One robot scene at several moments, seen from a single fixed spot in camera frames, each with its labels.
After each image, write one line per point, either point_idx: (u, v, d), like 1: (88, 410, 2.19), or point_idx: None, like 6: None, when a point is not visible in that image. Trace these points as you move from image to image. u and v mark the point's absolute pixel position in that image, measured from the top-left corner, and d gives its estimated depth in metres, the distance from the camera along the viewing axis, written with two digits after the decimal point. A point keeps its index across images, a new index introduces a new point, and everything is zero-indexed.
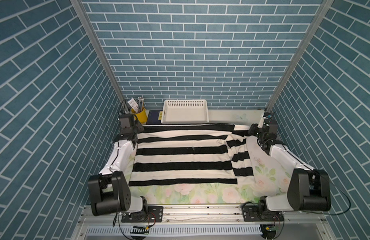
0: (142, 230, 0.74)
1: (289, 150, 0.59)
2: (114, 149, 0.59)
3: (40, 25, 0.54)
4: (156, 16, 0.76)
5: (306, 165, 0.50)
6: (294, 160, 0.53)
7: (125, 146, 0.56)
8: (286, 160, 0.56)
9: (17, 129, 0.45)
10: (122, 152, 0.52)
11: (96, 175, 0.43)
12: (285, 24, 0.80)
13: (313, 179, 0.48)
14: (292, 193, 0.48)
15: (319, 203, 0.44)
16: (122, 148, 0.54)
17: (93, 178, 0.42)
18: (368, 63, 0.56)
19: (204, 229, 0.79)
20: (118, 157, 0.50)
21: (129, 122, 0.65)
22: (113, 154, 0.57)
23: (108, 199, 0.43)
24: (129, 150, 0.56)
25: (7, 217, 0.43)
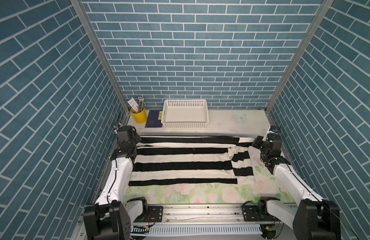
0: (142, 230, 0.74)
1: (295, 174, 0.55)
2: (112, 171, 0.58)
3: (40, 25, 0.54)
4: (156, 16, 0.76)
5: (314, 194, 0.46)
6: (301, 187, 0.49)
7: (123, 166, 0.52)
8: (291, 184, 0.52)
9: (17, 129, 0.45)
10: (121, 174, 0.49)
11: (92, 206, 0.40)
12: (285, 24, 0.80)
13: (322, 209, 0.45)
14: (299, 225, 0.45)
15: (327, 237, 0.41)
16: (120, 170, 0.50)
17: (89, 209, 0.39)
18: (368, 63, 0.56)
19: (204, 229, 0.79)
20: (117, 181, 0.47)
21: (127, 136, 0.61)
22: (111, 177, 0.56)
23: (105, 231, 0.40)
24: (128, 171, 0.52)
25: (7, 217, 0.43)
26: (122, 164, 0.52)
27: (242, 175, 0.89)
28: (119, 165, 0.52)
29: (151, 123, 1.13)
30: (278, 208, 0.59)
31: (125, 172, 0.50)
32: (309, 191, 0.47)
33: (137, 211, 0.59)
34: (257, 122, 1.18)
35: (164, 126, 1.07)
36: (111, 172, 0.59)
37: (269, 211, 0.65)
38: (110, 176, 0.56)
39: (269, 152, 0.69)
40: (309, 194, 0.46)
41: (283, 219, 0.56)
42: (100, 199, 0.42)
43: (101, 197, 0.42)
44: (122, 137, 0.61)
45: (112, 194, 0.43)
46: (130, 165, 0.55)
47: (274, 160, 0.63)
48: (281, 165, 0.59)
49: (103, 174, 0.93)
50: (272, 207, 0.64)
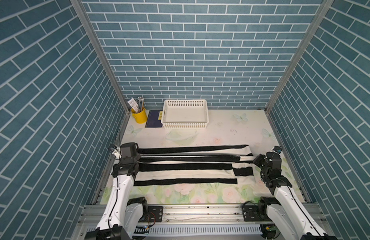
0: (142, 230, 0.74)
1: (297, 199, 0.54)
2: (113, 190, 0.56)
3: (40, 25, 0.54)
4: (156, 16, 0.76)
5: (317, 227, 0.45)
6: (303, 218, 0.48)
7: (125, 185, 0.51)
8: (291, 211, 0.52)
9: (17, 129, 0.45)
10: (122, 194, 0.48)
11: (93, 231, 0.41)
12: (285, 24, 0.80)
13: None
14: None
15: None
16: (122, 189, 0.50)
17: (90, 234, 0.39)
18: (368, 63, 0.56)
19: (204, 229, 0.79)
20: (118, 202, 0.46)
21: (130, 152, 0.61)
22: (112, 198, 0.47)
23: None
24: (129, 189, 0.52)
25: (7, 217, 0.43)
26: (123, 183, 0.51)
27: (242, 175, 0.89)
28: (120, 184, 0.51)
29: (151, 123, 1.13)
30: (278, 217, 0.59)
31: (126, 191, 0.50)
32: (311, 223, 0.46)
33: (137, 214, 0.59)
34: (258, 122, 1.18)
35: (164, 126, 1.07)
36: (112, 191, 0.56)
37: (269, 216, 0.65)
38: (111, 196, 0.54)
39: (269, 172, 0.68)
40: (311, 227, 0.45)
41: (280, 228, 0.57)
42: (101, 224, 0.41)
43: (102, 222, 0.41)
44: (126, 153, 0.61)
45: (114, 217, 0.42)
46: (131, 183, 0.54)
47: (275, 180, 0.62)
48: (283, 188, 0.58)
49: (103, 173, 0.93)
50: (271, 212, 0.64)
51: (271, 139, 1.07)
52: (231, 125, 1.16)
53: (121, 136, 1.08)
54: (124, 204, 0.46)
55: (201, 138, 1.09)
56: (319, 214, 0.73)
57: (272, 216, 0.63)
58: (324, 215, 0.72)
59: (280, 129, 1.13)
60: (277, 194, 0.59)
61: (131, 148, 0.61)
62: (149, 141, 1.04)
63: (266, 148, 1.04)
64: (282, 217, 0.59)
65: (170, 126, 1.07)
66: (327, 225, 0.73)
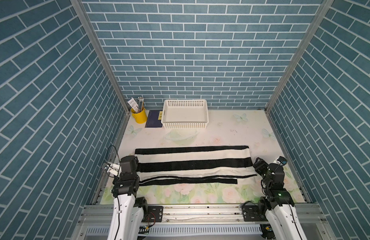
0: (142, 230, 0.74)
1: (297, 222, 0.53)
2: (115, 214, 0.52)
3: (39, 25, 0.54)
4: (156, 16, 0.76)
5: None
6: None
7: (127, 207, 0.50)
8: (290, 235, 0.52)
9: (17, 129, 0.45)
10: (125, 218, 0.48)
11: None
12: (285, 24, 0.80)
13: None
14: None
15: None
16: (124, 212, 0.49)
17: None
18: (369, 63, 0.56)
19: (204, 229, 0.79)
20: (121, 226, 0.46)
21: (130, 168, 0.60)
22: (114, 221, 0.47)
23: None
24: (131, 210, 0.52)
25: (7, 217, 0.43)
26: (124, 204, 0.51)
27: (241, 175, 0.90)
28: (122, 207, 0.50)
29: (151, 123, 1.13)
30: (276, 227, 0.61)
31: (128, 213, 0.49)
32: None
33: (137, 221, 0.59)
34: (257, 121, 1.18)
35: (164, 126, 1.07)
36: (114, 215, 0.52)
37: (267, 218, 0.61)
38: (113, 220, 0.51)
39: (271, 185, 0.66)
40: None
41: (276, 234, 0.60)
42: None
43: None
44: (126, 168, 0.60)
45: None
46: (133, 202, 0.53)
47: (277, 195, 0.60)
48: (283, 207, 0.57)
49: (103, 173, 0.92)
50: (270, 217, 0.64)
51: (271, 139, 1.07)
52: (231, 125, 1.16)
53: (121, 136, 1.08)
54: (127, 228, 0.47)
55: (201, 138, 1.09)
56: (319, 214, 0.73)
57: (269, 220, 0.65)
58: (324, 215, 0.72)
59: (280, 130, 1.13)
60: (278, 211, 0.59)
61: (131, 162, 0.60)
62: (149, 141, 1.04)
63: (266, 147, 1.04)
64: (280, 228, 0.59)
65: (170, 126, 1.07)
66: (327, 225, 0.73)
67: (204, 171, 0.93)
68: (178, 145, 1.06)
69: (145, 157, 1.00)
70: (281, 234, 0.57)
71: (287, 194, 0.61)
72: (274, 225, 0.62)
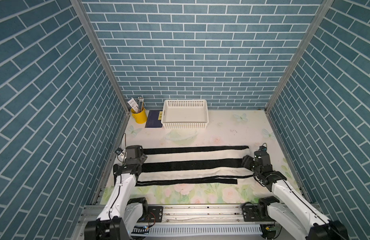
0: (142, 230, 0.74)
1: (295, 192, 0.55)
2: (116, 187, 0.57)
3: (40, 25, 0.54)
4: (156, 16, 0.77)
5: (320, 214, 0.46)
6: (306, 209, 0.48)
7: (127, 182, 0.53)
8: (293, 204, 0.51)
9: (17, 129, 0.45)
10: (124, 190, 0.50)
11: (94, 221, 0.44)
12: (285, 24, 0.80)
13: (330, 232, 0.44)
14: None
15: None
16: (125, 186, 0.52)
17: (91, 224, 0.40)
18: (368, 63, 0.56)
19: (204, 229, 0.79)
20: (120, 195, 0.48)
21: (134, 153, 0.64)
22: (114, 192, 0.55)
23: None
24: (131, 188, 0.54)
25: (7, 217, 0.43)
26: (126, 180, 0.54)
27: (241, 175, 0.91)
28: (123, 181, 0.54)
29: (151, 123, 1.13)
30: (280, 215, 0.59)
31: (128, 188, 0.52)
32: (315, 213, 0.47)
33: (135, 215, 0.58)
34: (257, 121, 1.18)
35: (164, 126, 1.07)
36: (115, 187, 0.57)
37: (270, 215, 0.65)
38: (114, 191, 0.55)
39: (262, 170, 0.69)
40: (315, 216, 0.46)
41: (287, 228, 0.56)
42: (102, 214, 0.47)
43: (104, 212, 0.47)
44: (131, 154, 0.64)
45: (114, 209, 0.44)
46: (133, 182, 0.55)
47: (270, 176, 0.62)
48: (279, 183, 0.59)
49: (103, 174, 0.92)
50: (273, 211, 0.63)
51: (271, 139, 1.07)
52: (231, 125, 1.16)
53: (122, 136, 1.08)
54: (125, 200, 0.48)
55: (201, 138, 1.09)
56: None
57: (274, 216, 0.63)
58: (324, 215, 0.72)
59: (280, 130, 1.13)
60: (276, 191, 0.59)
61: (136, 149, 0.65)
62: (149, 141, 1.04)
63: (266, 148, 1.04)
64: (283, 214, 0.59)
65: (170, 126, 1.07)
66: None
67: (204, 171, 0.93)
68: (178, 145, 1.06)
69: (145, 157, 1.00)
70: (286, 216, 0.58)
71: (276, 172, 0.67)
72: (279, 216, 0.60)
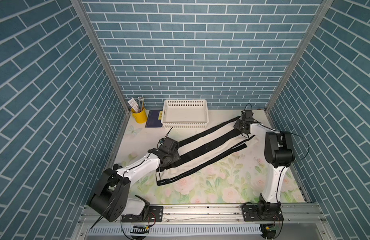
0: (142, 230, 0.74)
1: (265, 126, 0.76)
2: (141, 159, 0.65)
3: (40, 25, 0.54)
4: (155, 16, 0.77)
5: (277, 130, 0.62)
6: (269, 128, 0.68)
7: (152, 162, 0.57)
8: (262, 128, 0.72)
9: (17, 129, 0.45)
10: (145, 164, 0.55)
11: (110, 171, 0.46)
12: (285, 24, 0.80)
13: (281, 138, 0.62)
14: (267, 154, 0.63)
15: (285, 156, 0.58)
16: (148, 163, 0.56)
17: (107, 172, 0.45)
18: (369, 63, 0.56)
19: (204, 229, 0.79)
20: (139, 167, 0.52)
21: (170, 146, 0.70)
22: (138, 162, 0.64)
23: (102, 201, 0.43)
24: (150, 168, 0.57)
25: (7, 217, 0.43)
26: (151, 159, 0.59)
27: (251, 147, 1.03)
28: (149, 157, 0.59)
29: (151, 123, 1.13)
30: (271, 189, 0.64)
31: (149, 166, 0.55)
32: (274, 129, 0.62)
33: (133, 210, 0.58)
34: None
35: (164, 126, 1.07)
36: (141, 158, 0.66)
37: (267, 200, 0.66)
38: (137, 161, 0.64)
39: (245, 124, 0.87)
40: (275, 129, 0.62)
41: (273, 183, 0.63)
42: (119, 170, 0.47)
43: (121, 170, 0.48)
44: (167, 144, 0.71)
45: (129, 174, 0.47)
46: (154, 167, 0.59)
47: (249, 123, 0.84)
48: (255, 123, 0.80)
49: None
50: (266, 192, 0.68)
51: None
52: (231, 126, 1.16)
53: (122, 136, 1.08)
54: (141, 173, 0.51)
55: (201, 138, 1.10)
56: (319, 214, 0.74)
57: (271, 199, 0.65)
58: (324, 215, 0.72)
59: (280, 130, 1.13)
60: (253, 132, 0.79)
61: (173, 144, 0.72)
62: (149, 141, 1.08)
63: None
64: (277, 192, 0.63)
65: (170, 126, 1.07)
66: (327, 225, 0.73)
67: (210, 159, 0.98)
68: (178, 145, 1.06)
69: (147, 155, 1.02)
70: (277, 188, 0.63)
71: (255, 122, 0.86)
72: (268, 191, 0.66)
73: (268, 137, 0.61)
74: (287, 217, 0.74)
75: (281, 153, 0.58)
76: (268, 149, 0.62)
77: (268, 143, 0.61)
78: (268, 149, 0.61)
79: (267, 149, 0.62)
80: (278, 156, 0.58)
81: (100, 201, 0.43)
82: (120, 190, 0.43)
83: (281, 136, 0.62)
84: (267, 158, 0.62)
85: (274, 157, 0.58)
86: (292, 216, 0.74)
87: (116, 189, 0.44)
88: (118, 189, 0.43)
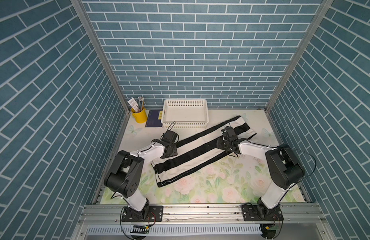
0: (142, 230, 0.74)
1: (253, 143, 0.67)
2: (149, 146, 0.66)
3: (40, 25, 0.54)
4: (155, 16, 0.77)
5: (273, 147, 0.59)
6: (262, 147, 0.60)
7: (158, 148, 0.62)
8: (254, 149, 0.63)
9: (16, 129, 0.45)
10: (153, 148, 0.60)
11: (124, 152, 0.50)
12: (285, 24, 0.80)
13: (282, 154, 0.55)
14: (275, 175, 0.52)
15: (298, 173, 0.50)
16: (155, 149, 0.60)
17: (122, 152, 0.50)
18: (369, 63, 0.56)
19: (204, 229, 0.79)
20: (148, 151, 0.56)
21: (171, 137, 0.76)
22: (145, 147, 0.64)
23: (118, 179, 0.47)
24: (158, 154, 0.62)
25: (7, 217, 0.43)
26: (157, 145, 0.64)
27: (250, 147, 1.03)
28: (155, 144, 0.64)
29: (151, 122, 1.14)
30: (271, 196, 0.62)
31: (157, 151, 0.60)
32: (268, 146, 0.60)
33: (136, 205, 0.59)
34: (257, 121, 1.18)
35: (164, 126, 1.07)
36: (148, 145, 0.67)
37: (269, 207, 0.65)
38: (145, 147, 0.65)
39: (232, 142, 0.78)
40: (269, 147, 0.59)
41: (279, 196, 0.57)
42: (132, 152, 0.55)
43: (134, 151, 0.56)
44: (168, 136, 0.76)
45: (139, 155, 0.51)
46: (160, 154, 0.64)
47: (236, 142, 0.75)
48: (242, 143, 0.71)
49: (103, 173, 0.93)
50: (267, 199, 0.65)
51: (271, 139, 1.07)
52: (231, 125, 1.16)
53: (122, 136, 1.08)
54: (150, 158, 0.56)
55: (201, 138, 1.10)
56: (319, 214, 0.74)
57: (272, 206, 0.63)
58: (324, 215, 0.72)
59: (280, 130, 1.13)
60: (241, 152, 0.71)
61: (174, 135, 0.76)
62: (149, 141, 1.04)
63: None
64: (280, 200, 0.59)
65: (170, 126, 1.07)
66: (327, 225, 0.73)
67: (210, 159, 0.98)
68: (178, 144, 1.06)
69: None
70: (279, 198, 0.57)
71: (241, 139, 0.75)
72: (270, 199, 0.63)
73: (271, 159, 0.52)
74: (287, 217, 0.74)
75: (292, 172, 0.50)
76: (275, 171, 0.52)
77: (275, 165, 0.51)
78: (276, 171, 0.51)
79: (275, 170, 0.52)
80: (291, 176, 0.49)
81: (115, 180, 0.47)
82: (137, 166, 0.47)
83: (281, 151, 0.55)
84: (278, 180, 0.52)
85: (286, 179, 0.48)
86: (292, 216, 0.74)
87: (132, 166, 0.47)
88: (135, 166, 0.47)
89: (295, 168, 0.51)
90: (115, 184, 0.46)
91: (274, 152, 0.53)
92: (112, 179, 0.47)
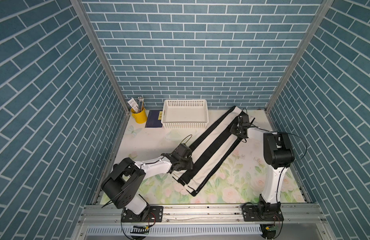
0: (142, 230, 0.74)
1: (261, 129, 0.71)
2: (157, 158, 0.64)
3: (40, 25, 0.54)
4: (155, 16, 0.77)
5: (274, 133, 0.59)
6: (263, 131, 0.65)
7: (164, 164, 0.60)
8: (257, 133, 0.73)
9: (17, 129, 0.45)
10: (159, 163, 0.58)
11: (130, 160, 0.49)
12: (285, 24, 0.80)
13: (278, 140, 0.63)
14: (266, 154, 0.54)
15: (285, 157, 0.57)
16: (161, 164, 0.58)
17: (127, 160, 0.49)
18: (369, 63, 0.56)
19: (204, 229, 0.79)
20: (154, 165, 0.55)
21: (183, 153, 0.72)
22: (153, 160, 0.57)
23: (114, 186, 0.45)
24: (163, 170, 0.60)
25: (7, 217, 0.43)
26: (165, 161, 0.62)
27: (253, 148, 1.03)
28: (163, 160, 0.62)
29: (151, 123, 1.13)
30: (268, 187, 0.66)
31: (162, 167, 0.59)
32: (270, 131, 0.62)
33: (135, 208, 0.59)
34: (257, 122, 1.18)
35: (164, 126, 1.07)
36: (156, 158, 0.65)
37: (267, 200, 0.66)
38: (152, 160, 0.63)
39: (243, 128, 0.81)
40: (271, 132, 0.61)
41: (273, 183, 0.62)
42: (136, 162, 0.50)
43: (138, 162, 0.51)
44: (179, 151, 0.72)
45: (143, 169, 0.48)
46: (164, 171, 0.62)
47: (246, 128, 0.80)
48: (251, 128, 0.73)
49: (103, 173, 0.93)
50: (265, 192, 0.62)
51: None
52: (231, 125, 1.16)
53: (122, 136, 1.08)
54: (153, 173, 0.55)
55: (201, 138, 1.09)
56: (319, 214, 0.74)
57: (270, 199, 0.65)
58: (324, 215, 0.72)
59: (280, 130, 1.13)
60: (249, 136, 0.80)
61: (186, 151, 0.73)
62: (149, 141, 1.04)
63: None
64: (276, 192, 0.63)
65: (170, 126, 1.07)
66: (327, 225, 0.73)
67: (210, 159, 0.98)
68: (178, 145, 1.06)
69: (147, 155, 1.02)
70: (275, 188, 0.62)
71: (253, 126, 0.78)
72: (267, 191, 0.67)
73: (266, 139, 0.61)
74: (287, 217, 0.74)
75: (281, 154, 0.58)
76: (267, 150, 0.61)
77: (267, 145, 0.61)
78: (267, 150, 0.61)
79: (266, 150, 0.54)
80: (278, 157, 0.57)
81: (111, 186, 0.46)
82: (136, 179, 0.45)
83: (279, 136, 0.62)
84: (267, 159, 0.61)
85: (273, 157, 0.57)
86: (292, 216, 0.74)
87: (132, 178, 0.46)
88: (134, 178, 0.45)
89: (285, 151, 0.59)
90: (110, 190, 0.45)
91: (270, 134, 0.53)
92: (109, 185, 0.46)
